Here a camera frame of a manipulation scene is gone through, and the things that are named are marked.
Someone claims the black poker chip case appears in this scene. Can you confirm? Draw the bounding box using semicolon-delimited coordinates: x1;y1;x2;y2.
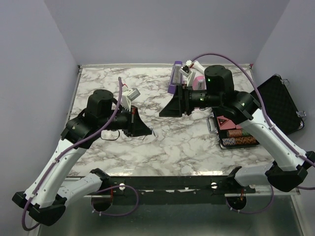
212;74;305;149

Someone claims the orange poker chip roll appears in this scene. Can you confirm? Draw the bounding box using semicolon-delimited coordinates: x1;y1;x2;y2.
226;129;243;138

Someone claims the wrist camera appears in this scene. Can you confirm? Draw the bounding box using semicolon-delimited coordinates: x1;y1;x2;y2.
121;88;140;111
180;65;196;87

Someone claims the white toy microphone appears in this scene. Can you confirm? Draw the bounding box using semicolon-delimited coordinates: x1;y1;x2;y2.
186;60;205;74

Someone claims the green poker chip roll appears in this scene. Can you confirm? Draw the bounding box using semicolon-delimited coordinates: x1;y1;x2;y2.
242;129;251;137

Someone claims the pink metronome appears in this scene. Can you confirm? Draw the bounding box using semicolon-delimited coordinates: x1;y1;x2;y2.
192;76;206;90

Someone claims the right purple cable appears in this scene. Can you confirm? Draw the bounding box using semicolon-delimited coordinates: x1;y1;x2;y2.
191;53;315;190

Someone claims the purple metronome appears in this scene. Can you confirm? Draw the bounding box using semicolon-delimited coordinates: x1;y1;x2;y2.
167;61;183;94

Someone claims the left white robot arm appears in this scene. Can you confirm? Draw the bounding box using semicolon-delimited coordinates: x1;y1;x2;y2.
12;88;152;226

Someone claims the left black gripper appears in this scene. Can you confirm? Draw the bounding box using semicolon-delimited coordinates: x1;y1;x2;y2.
99;105;153;137

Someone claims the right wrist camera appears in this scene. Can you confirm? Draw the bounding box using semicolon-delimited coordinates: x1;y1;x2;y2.
180;65;196;87

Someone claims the blue orange chip roll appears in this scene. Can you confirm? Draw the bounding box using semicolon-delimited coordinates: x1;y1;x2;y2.
222;137;257;146

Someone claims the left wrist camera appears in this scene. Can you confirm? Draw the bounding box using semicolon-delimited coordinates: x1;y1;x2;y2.
121;88;140;111

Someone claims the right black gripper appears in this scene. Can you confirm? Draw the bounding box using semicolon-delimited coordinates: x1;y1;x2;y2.
158;84;221;118

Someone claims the red playing card deck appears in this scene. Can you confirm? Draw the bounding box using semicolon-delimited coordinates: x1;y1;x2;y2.
217;116;241;130

